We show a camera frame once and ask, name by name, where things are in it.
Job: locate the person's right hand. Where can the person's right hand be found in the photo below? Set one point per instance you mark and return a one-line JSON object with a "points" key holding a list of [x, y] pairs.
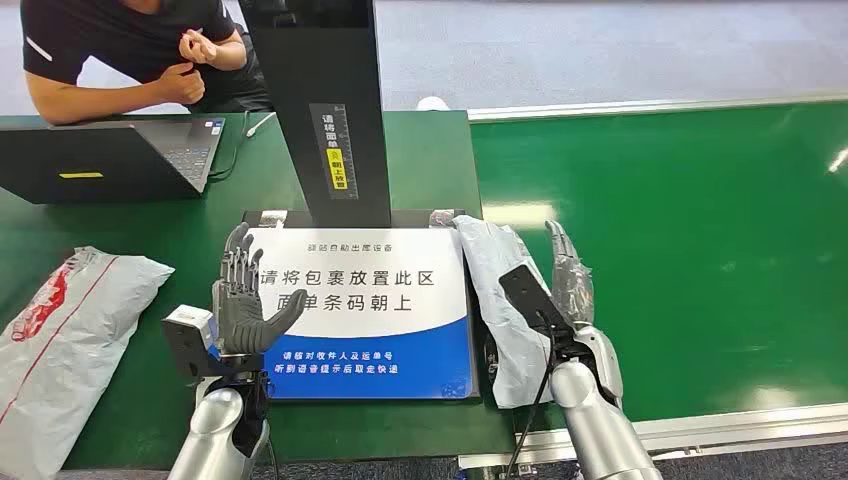
{"points": [[182, 84]]}

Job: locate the person's left hand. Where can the person's left hand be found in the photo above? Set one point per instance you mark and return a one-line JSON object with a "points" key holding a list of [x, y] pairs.
{"points": [[197, 46]]}

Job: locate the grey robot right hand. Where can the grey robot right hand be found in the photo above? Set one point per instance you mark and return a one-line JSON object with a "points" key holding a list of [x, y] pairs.
{"points": [[571, 285]]}

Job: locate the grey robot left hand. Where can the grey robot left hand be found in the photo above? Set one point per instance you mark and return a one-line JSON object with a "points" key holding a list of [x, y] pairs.
{"points": [[242, 318]]}

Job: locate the grey mailer package red print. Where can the grey mailer package red print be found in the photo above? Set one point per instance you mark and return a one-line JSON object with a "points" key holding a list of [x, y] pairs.
{"points": [[490, 278]]}

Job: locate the white mailer package red print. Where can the white mailer package red print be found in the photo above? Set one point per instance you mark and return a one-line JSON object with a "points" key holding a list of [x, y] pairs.
{"points": [[66, 351]]}

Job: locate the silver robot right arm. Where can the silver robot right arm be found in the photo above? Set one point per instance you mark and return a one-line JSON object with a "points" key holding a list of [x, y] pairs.
{"points": [[596, 430]]}

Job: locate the person's left forearm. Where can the person's left forearm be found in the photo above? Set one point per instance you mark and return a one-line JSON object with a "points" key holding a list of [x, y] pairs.
{"points": [[230, 52]]}

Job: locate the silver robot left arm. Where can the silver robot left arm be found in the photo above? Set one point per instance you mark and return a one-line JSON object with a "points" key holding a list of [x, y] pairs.
{"points": [[208, 430]]}

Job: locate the person's right forearm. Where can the person's right forearm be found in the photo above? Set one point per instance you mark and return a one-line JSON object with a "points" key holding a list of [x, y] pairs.
{"points": [[93, 102]]}

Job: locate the black inbound scanner machine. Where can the black inbound scanner machine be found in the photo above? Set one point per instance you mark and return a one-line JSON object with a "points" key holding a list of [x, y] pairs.
{"points": [[318, 66]]}

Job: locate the green conveyor belt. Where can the green conveyor belt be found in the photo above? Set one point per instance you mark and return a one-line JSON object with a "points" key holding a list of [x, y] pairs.
{"points": [[696, 265]]}

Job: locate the person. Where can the person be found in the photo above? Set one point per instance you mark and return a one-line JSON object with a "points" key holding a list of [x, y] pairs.
{"points": [[99, 33]]}

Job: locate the silver tape piece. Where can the silver tape piece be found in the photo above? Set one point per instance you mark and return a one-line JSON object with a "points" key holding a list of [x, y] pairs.
{"points": [[273, 219], [442, 218]]}

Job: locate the black laptop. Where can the black laptop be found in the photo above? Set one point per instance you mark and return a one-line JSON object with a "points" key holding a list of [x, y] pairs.
{"points": [[99, 166]]}

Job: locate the white and blue placement sign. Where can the white and blue placement sign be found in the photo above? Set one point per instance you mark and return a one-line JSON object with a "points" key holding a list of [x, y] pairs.
{"points": [[371, 278]]}

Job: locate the yellow laptop sticker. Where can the yellow laptop sticker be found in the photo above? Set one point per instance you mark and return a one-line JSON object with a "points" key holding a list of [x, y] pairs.
{"points": [[81, 175]]}

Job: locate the black and yellow column label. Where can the black and yellow column label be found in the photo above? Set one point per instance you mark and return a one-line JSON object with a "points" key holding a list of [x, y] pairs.
{"points": [[334, 132]]}

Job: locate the small white round object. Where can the small white round object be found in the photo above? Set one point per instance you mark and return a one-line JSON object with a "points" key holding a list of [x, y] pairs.
{"points": [[432, 104]]}

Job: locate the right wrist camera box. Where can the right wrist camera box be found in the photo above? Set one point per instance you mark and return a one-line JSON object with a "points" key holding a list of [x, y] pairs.
{"points": [[530, 298]]}

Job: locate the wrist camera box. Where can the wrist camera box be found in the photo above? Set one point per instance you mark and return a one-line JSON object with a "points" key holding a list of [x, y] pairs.
{"points": [[530, 298], [189, 344]]}

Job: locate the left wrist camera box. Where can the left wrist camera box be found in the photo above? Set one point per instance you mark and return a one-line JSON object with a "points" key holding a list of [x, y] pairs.
{"points": [[189, 344]]}

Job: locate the aluminium conveyor side rail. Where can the aluminium conveyor side rail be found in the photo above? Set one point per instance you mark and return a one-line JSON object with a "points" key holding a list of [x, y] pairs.
{"points": [[729, 427], [662, 106]]}

